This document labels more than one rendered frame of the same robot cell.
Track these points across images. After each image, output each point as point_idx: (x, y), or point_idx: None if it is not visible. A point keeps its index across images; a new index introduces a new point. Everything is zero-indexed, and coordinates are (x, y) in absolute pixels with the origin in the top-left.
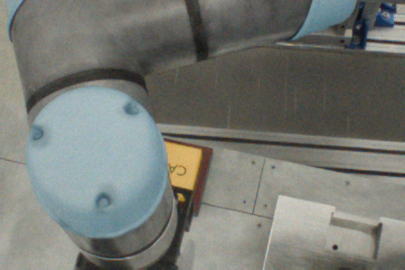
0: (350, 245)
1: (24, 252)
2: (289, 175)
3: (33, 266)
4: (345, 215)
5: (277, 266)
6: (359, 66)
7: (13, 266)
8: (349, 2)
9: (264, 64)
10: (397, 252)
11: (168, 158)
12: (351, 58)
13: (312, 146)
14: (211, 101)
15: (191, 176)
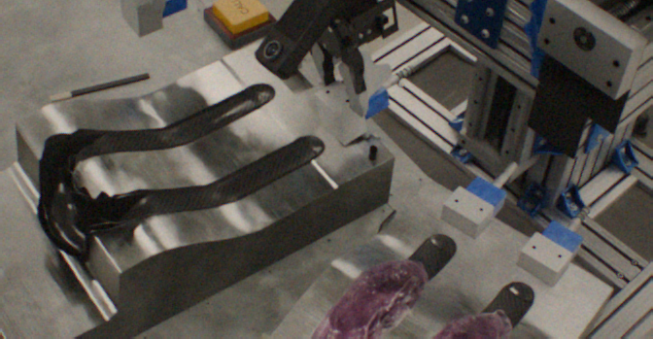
0: (293, 93)
1: (120, 1)
2: (310, 70)
3: (116, 10)
4: (306, 74)
5: (235, 59)
6: (518, 228)
7: (106, 2)
8: None
9: (442, 175)
10: (311, 101)
11: (244, 2)
12: (517, 220)
13: None
14: None
15: (247, 16)
